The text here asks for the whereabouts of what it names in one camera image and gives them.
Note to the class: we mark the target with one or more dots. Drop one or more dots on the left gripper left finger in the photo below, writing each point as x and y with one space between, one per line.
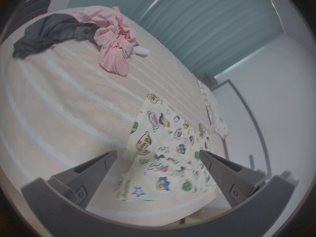
97 171

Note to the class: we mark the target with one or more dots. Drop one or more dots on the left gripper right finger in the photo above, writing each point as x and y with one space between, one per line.
221 175

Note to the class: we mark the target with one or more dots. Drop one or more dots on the white printed pyjama top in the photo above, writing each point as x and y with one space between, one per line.
167 157

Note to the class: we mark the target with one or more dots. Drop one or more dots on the bed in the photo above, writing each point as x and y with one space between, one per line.
61 107

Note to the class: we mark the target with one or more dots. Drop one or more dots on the white printed pillow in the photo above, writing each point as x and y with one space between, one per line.
214 112

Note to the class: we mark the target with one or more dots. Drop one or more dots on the grey bedside table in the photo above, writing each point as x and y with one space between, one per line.
206 78

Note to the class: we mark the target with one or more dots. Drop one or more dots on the pink garment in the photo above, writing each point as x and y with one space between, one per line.
113 46

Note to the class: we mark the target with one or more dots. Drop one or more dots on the white garment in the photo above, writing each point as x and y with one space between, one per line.
142 51

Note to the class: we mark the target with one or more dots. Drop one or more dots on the grey garment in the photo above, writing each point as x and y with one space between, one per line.
85 33

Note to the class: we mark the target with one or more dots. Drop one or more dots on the black garment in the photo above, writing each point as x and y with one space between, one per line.
42 38

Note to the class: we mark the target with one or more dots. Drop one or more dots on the black chest of drawers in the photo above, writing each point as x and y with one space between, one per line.
37 6

